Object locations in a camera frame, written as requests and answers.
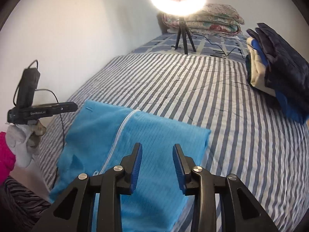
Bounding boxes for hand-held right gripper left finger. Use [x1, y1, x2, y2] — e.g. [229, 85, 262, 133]
[31, 142, 143, 232]

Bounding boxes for blue white striped quilt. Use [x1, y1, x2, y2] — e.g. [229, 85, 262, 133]
[36, 53, 309, 232]

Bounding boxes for folded floral quilt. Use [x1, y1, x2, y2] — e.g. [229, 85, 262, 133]
[162, 3, 245, 37]

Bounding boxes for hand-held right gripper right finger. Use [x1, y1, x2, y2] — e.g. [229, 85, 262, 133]
[172, 144, 274, 232]

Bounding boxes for person's left hand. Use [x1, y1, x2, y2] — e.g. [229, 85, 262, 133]
[5, 119, 47, 168]

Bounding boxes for person's left forearm pink sleeve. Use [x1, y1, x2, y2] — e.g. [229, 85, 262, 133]
[0, 132, 16, 186]

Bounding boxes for blue grey checked bed sheet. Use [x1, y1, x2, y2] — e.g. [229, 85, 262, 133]
[130, 32, 251, 61]

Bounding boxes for black tripod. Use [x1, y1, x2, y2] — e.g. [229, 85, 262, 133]
[174, 0, 196, 55]

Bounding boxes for cream folded garment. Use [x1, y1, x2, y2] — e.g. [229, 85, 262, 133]
[247, 37, 276, 95]

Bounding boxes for person's legs in striped trousers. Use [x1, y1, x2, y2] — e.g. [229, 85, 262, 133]
[0, 176, 52, 232]

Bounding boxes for black ring light cable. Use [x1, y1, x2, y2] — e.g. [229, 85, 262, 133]
[191, 35, 248, 60]

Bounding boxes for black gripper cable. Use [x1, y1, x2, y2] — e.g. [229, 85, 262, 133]
[13, 59, 66, 194]

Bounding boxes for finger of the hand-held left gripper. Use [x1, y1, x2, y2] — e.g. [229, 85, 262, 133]
[60, 102, 78, 113]

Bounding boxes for blue work coat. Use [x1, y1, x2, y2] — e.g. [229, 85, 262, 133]
[48, 99, 211, 232]

